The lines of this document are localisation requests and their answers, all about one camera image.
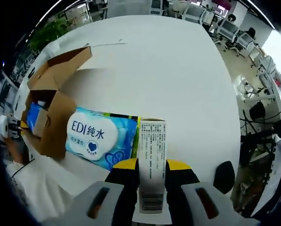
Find blue soft tissue pack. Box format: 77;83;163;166
26;103;49;132

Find slim white carton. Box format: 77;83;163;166
133;119;167;215

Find row of white office chairs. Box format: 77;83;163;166
149;0;281;78

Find green potted plant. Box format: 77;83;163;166
28;17;72;54

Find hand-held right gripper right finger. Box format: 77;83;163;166
165;158;261;226

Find black tripod stand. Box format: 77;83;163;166
239;108;281;170

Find person in white shirt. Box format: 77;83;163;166
3;155;108;226

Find brown cardboard shoe box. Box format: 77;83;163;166
21;46;93;159

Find white blue wet wipes pack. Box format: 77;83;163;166
65;106;139;170

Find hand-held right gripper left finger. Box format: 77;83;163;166
38;158;140;226

